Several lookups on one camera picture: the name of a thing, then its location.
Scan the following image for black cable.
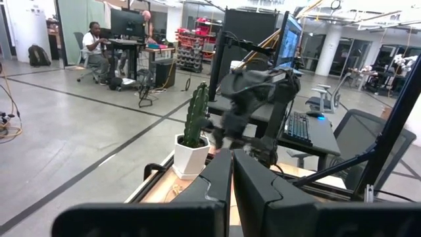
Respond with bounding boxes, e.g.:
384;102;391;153
373;189;417;203

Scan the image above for light grey office chair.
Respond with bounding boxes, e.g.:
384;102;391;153
304;72;353;115

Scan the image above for black diagonal frame brace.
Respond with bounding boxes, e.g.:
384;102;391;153
292;144;378;188

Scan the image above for green cactus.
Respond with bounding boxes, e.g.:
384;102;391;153
182;82;211;148

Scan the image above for black backpack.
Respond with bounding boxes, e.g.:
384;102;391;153
28;44;52;68

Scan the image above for black table handle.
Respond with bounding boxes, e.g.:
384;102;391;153
143;163;167;182

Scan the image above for wooden poles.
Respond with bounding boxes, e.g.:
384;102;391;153
236;28;284;70

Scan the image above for large black partition panel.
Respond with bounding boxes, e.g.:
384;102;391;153
218;8;279;83

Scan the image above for wooden desk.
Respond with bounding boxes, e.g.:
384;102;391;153
144;44;176;63

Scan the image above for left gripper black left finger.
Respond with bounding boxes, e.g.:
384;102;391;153
51;147;233;237

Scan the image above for monitor with blue screen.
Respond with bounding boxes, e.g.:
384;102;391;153
274;11;303;70

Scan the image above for yellow cable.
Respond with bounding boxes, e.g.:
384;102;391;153
0;62;24;142

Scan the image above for white plant pot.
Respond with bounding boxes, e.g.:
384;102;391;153
172;133;211;180

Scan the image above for black desk monitor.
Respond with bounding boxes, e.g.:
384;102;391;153
110;8;145;39

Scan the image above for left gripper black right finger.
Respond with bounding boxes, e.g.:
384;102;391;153
232;148;421;237

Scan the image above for black standing desk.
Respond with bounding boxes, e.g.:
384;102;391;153
105;38;147;83

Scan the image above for black cabinet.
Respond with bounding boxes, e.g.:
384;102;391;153
154;59;177;89

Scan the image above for silver metal bracket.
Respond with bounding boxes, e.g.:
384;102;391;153
364;183;374;203

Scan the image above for black keyboard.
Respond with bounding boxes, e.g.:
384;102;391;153
282;111;313;147

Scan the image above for shelf with red bins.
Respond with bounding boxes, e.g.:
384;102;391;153
176;28;205;73

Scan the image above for person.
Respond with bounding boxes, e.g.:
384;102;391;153
141;9;157;45
81;21;111;85

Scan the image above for black upright frame post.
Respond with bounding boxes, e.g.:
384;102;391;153
353;54;421;201

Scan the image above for grey mesh office chair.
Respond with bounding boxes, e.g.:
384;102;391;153
328;108;417;192

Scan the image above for black wire floor stand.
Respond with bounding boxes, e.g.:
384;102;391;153
137;68;155;109

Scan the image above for black round floor object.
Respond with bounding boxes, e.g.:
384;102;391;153
108;77;124;92

